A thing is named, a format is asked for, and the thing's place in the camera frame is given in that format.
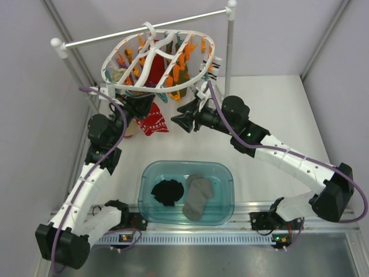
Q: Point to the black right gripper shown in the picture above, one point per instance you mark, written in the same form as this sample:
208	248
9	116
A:
186	120

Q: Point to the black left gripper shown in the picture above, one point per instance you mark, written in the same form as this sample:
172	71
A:
140	105

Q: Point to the white oval clip hanger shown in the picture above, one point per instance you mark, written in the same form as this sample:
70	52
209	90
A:
165	62

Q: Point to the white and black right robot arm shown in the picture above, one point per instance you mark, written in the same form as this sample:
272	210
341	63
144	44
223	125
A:
329	192

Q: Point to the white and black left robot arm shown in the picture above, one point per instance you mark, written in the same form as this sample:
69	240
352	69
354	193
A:
69	236

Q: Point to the red patterned sock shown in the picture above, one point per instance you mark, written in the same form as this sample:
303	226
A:
154	122

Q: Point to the olive green sock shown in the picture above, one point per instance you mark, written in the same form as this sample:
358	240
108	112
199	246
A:
180	75

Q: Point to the white black striped sock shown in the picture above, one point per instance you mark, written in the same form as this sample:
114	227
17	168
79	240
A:
213	69

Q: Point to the grey sock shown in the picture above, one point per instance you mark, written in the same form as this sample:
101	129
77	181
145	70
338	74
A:
199	191

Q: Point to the white drying rack stand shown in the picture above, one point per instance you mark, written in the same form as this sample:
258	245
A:
144	30

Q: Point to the teal transparent plastic tub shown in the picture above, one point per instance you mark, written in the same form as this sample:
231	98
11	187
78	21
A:
217	210

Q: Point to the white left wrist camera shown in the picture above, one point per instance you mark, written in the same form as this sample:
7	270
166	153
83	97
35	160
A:
107	93

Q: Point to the aluminium mounting rail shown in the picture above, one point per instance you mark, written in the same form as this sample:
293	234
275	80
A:
245	227

